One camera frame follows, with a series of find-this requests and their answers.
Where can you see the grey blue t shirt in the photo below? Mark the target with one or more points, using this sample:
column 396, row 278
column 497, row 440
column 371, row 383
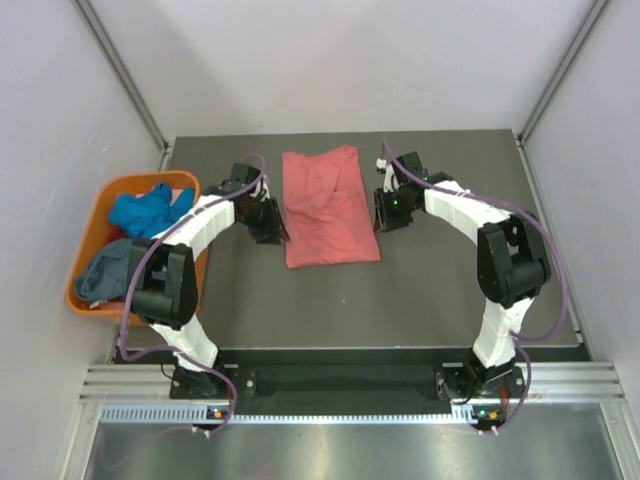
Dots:
column 105, row 277

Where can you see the orange plastic bin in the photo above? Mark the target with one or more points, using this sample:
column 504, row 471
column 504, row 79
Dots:
column 99, row 232

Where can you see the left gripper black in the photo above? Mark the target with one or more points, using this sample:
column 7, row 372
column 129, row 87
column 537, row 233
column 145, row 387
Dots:
column 274, row 229

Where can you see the slotted cable duct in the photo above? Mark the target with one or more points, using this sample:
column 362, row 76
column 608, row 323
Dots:
column 201, row 414

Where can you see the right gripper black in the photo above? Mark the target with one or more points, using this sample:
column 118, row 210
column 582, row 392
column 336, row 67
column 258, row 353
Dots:
column 385, row 220

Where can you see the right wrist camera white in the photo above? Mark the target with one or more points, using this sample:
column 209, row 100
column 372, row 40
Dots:
column 386, row 168

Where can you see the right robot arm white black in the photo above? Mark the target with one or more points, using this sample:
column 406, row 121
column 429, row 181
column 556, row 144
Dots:
column 511, row 261

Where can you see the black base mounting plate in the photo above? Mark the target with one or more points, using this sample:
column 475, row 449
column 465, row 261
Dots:
column 363, row 389

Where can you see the right aluminium frame post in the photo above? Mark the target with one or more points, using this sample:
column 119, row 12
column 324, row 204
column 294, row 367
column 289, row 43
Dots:
column 571, row 54

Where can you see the aluminium frame post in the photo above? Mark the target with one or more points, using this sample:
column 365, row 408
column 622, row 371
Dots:
column 106, row 45
column 571, row 54

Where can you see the pink t shirt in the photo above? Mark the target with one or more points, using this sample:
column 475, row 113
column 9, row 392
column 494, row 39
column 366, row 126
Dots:
column 326, row 210

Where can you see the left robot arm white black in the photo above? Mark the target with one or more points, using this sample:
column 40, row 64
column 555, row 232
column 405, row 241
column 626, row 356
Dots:
column 163, row 289

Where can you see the left aluminium frame post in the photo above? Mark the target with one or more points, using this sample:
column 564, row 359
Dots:
column 106, row 45

